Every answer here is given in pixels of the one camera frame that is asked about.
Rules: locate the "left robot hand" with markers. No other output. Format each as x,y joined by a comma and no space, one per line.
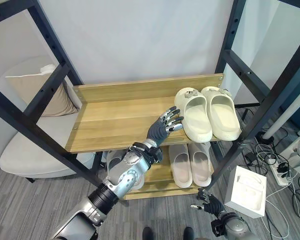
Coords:
158,131

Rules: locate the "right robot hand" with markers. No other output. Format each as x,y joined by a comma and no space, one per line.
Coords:
213,206

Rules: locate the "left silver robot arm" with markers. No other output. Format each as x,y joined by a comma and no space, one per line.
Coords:
125,172

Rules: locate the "right dark robot foot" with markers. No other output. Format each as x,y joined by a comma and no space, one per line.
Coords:
188,233

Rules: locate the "dark robot foot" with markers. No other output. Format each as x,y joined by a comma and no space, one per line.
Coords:
188,233
147,233

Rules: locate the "white foam packing box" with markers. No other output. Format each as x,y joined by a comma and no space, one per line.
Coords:
247,190

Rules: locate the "beige plain slipper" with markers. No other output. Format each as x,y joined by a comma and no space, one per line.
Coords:
181,170
201,167

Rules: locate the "cream slipper with charms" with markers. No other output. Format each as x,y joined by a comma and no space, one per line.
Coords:
197,117
222,115

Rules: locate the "wooden shelf board with rim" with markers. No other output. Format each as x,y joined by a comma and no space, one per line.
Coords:
115,120

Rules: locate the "white plain slipper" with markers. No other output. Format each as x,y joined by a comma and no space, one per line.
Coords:
115,160

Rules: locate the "low wooden shelf board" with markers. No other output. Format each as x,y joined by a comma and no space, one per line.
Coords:
160,185

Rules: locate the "black power adapter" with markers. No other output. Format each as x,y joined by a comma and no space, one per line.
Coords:
251,157

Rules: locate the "left dark robot foot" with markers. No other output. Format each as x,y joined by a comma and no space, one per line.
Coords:
147,233

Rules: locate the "white power strip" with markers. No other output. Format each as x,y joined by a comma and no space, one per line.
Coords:
280,178

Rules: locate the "black round pole base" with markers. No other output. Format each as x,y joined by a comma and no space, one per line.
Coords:
261,138

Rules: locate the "white device with grey parts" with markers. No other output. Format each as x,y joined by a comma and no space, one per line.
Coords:
296,155

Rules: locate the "white pole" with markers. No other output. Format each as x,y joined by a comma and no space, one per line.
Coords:
285,117

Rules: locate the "white armchair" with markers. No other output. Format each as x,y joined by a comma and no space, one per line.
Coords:
35,155

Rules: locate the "beige cushion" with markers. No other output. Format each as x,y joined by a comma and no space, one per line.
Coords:
22,87

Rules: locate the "black metal rack frame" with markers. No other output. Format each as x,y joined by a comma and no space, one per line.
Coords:
48,41

